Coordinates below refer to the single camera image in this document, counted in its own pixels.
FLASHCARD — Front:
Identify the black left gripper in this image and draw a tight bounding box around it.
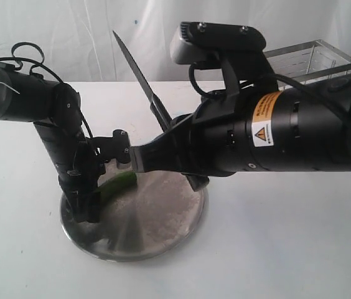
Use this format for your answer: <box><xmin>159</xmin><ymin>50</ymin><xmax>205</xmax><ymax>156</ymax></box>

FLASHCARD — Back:
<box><xmin>58</xmin><ymin>140</ymin><xmax>105</xmax><ymax>223</ymax></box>

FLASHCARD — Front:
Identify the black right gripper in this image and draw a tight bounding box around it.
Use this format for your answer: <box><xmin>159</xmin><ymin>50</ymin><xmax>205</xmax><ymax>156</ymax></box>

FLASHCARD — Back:
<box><xmin>131</xmin><ymin>112</ymin><xmax>235</xmax><ymax>192</ymax></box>

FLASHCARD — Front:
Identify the green cucumber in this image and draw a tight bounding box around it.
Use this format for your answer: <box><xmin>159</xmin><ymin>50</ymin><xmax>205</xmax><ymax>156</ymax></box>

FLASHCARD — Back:
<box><xmin>95</xmin><ymin>171</ymin><xmax>138</xmax><ymax>207</ymax></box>

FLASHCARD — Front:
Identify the black handled knife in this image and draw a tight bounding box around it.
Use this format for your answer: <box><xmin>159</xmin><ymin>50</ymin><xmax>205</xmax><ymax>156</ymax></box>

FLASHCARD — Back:
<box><xmin>112</xmin><ymin>30</ymin><xmax>209</xmax><ymax>192</ymax></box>

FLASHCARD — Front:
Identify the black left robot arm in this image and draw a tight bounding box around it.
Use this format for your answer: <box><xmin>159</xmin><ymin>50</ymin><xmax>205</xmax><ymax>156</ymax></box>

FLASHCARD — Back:
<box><xmin>0</xmin><ymin>55</ymin><xmax>105</xmax><ymax>223</ymax></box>

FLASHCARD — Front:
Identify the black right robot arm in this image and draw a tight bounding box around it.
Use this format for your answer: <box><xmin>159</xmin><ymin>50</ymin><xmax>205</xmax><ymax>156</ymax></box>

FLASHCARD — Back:
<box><xmin>130</xmin><ymin>74</ymin><xmax>351</xmax><ymax>177</ymax></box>

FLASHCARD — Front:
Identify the round steel plate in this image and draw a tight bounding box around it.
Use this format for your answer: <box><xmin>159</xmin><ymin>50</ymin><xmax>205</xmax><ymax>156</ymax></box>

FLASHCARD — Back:
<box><xmin>60</xmin><ymin>171</ymin><xmax>208</xmax><ymax>262</ymax></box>

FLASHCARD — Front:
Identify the white backdrop curtain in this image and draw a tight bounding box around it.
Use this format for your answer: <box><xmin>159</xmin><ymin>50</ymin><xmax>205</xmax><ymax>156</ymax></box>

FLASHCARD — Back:
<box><xmin>0</xmin><ymin>1</ymin><xmax>351</xmax><ymax>81</ymax></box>

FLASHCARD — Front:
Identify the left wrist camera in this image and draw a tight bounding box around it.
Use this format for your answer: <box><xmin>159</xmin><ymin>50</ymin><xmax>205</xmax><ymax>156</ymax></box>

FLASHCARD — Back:
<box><xmin>92</xmin><ymin>129</ymin><xmax>131</xmax><ymax>164</ymax></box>

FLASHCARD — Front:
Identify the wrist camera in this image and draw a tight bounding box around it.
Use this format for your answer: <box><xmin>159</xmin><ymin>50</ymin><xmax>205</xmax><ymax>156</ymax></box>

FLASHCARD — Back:
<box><xmin>92</xmin><ymin>129</ymin><xmax>131</xmax><ymax>164</ymax></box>
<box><xmin>170</xmin><ymin>22</ymin><xmax>278</xmax><ymax>109</ymax></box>

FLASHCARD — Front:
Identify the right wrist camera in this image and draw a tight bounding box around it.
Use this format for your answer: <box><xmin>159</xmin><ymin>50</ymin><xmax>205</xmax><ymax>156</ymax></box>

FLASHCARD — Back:
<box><xmin>170</xmin><ymin>22</ymin><xmax>278</xmax><ymax>109</ymax></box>

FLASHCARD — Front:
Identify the black camera cable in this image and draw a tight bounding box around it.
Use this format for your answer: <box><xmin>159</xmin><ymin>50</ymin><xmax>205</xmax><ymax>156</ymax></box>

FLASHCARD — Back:
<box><xmin>187</xmin><ymin>60</ymin><xmax>350</xmax><ymax>125</ymax></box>

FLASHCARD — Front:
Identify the chrome wire utensil holder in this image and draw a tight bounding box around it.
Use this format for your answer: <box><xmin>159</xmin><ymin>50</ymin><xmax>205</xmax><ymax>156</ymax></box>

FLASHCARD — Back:
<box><xmin>264</xmin><ymin>39</ymin><xmax>351</xmax><ymax>84</ymax></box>

